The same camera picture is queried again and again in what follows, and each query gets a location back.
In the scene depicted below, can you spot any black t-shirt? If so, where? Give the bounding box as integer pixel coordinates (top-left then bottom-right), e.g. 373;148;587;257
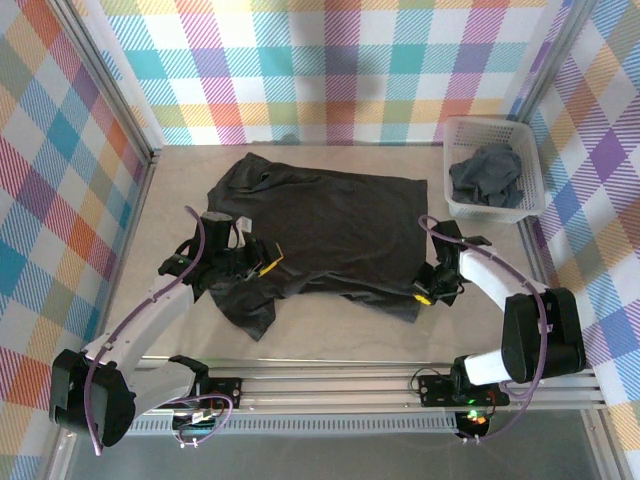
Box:
206;152;430;342

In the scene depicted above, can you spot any grey t-shirt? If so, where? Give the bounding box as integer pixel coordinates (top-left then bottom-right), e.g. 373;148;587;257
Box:
448;143;524;209

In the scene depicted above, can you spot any small LED circuit board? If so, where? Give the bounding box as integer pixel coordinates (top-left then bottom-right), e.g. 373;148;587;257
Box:
455;407;494;444
172;407;224;450

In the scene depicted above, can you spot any white plastic basket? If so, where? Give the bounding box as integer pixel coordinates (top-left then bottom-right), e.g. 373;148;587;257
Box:
443;115;547;225

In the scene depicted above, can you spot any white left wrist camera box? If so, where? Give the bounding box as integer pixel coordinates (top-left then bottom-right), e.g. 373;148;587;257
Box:
230;216;252;247

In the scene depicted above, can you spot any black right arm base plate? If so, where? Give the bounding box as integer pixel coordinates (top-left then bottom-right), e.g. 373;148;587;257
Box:
417;372;511;408

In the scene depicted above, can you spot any aluminium side rail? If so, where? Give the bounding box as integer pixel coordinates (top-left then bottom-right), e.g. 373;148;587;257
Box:
85;152;161;376
517;219;574;364

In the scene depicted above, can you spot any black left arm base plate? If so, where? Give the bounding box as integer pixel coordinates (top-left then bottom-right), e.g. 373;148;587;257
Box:
151;377;245;412

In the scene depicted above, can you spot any aluminium rail frame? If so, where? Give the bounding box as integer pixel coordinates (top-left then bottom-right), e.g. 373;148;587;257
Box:
57;357;607;417

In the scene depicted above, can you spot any slotted grey cable duct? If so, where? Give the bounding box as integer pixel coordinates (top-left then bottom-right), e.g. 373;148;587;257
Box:
79;418;460;435

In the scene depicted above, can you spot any aluminium corner post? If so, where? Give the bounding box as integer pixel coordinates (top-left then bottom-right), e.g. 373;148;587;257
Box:
48;0;164;169
512;0;601;126

